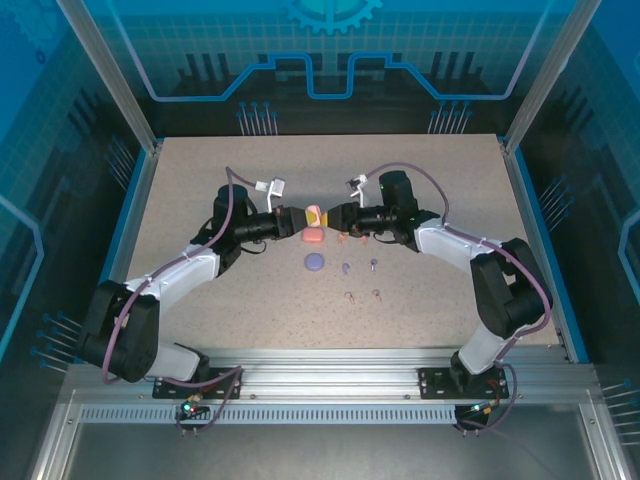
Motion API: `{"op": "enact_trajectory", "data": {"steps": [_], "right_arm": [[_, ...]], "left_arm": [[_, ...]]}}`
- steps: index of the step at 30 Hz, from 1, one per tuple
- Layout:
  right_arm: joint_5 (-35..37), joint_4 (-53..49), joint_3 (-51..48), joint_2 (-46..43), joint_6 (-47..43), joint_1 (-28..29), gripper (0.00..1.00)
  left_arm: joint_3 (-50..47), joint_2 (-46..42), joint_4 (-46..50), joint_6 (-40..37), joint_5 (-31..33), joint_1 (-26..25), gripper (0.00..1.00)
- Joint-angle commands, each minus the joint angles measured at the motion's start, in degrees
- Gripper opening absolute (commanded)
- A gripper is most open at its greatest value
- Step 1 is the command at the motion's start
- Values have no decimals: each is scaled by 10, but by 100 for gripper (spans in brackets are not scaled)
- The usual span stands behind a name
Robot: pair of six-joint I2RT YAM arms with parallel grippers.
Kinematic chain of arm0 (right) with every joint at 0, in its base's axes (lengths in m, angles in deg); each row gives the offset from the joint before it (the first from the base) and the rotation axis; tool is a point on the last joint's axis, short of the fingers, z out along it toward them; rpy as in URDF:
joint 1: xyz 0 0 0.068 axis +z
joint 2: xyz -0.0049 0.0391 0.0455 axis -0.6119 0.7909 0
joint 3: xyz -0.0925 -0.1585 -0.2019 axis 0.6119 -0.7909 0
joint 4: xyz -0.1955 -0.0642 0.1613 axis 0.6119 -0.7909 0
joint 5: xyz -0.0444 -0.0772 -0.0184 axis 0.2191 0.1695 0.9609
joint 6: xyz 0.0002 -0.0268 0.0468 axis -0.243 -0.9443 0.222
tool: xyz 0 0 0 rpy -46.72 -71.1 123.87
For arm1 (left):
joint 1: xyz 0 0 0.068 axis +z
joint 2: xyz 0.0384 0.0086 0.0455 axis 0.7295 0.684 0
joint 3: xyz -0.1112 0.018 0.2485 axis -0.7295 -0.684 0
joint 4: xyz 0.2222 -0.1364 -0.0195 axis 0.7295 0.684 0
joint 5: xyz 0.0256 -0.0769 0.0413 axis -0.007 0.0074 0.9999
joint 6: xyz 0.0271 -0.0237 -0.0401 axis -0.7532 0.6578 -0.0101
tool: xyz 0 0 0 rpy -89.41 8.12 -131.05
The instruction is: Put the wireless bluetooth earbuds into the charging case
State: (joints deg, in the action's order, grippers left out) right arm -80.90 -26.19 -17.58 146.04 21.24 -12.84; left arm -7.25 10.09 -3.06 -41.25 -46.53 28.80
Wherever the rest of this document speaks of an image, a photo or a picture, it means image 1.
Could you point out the pale pink round charging case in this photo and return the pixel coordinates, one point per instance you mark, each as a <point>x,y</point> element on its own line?
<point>313,208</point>

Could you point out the coral rounded rectangular charging case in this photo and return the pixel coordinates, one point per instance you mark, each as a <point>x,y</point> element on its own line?
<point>313,235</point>

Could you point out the purple round charging case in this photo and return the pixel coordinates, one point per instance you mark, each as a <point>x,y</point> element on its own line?
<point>315,261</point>

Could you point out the small grey screw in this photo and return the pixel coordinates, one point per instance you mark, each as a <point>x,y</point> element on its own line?
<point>373,262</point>

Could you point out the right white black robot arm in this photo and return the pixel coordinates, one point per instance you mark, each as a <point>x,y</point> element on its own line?
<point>505,295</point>

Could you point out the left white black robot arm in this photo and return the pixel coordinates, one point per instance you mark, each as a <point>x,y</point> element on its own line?
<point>175,272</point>

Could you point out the blue table side trim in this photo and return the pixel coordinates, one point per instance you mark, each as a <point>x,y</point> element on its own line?
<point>539,225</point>
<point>127,215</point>

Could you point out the grey metal bottom panel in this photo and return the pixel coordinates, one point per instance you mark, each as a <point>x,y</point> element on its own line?
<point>325,455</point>

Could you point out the aluminium frame rail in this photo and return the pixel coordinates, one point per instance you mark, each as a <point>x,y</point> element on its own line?
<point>325,375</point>

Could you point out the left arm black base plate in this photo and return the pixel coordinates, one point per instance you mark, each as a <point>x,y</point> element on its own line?
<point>225,385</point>

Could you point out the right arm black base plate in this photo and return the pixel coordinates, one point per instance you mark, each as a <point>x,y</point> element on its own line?
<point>435,382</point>

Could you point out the aluminium corner post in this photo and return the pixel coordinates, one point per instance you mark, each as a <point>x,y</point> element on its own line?
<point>547,75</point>
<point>114,75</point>

